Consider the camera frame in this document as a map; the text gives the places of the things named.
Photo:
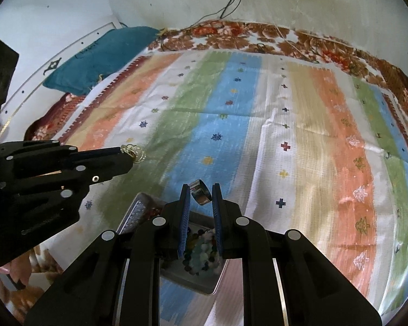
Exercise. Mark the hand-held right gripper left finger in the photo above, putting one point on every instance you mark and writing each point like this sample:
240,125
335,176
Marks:
184,217

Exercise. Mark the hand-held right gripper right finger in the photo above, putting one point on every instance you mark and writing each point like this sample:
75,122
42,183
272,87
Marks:
217,220

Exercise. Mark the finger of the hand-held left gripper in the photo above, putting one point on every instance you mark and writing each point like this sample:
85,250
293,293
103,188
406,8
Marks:
98,152
112,168

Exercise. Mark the metal tray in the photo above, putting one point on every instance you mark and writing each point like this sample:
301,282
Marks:
197,281

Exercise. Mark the teal pillow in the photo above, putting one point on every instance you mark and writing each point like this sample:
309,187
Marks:
98,57

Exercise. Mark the striped colourful bedsheet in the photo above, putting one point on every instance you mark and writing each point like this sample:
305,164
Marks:
238,37

